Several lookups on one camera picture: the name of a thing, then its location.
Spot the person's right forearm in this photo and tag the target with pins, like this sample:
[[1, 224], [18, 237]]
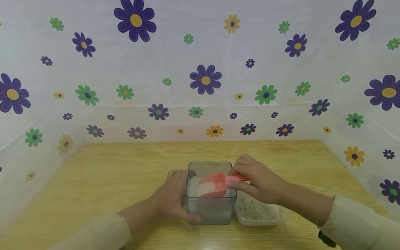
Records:
[[343, 218]]

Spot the black wrist band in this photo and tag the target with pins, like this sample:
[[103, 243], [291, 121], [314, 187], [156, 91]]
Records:
[[326, 239]]

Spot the person's right index finger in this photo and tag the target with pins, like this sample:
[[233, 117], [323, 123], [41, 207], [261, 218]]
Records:
[[239, 170]]

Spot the person's left fingers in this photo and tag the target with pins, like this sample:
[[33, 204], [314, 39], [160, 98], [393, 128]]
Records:
[[182, 172]]

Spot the pink plastic scoop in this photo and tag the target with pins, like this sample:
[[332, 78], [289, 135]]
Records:
[[218, 184]]

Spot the layer of white rice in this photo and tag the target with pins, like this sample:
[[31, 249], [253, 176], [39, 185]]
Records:
[[256, 208]]

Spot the person's right thumb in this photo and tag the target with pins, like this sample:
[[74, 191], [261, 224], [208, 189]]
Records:
[[240, 186]]

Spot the shallow clear plastic tray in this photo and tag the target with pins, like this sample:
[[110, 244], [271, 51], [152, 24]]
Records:
[[261, 220]]

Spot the heap of white rice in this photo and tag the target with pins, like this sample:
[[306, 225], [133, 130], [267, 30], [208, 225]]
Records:
[[200, 187]]

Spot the person's left forearm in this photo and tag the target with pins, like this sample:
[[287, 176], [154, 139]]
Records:
[[106, 231]]

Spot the person's right fingers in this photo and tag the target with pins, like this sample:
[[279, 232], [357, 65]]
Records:
[[247, 159]]

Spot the person's right hand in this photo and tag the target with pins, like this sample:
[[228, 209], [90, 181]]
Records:
[[264, 182]]

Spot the clear square plastic container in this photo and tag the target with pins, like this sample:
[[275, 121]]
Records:
[[215, 210]]

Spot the person's left hand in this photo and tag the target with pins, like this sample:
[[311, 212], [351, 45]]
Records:
[[171, 198]]

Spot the person's left thumb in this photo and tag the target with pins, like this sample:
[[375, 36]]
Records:
[[190, 216]]

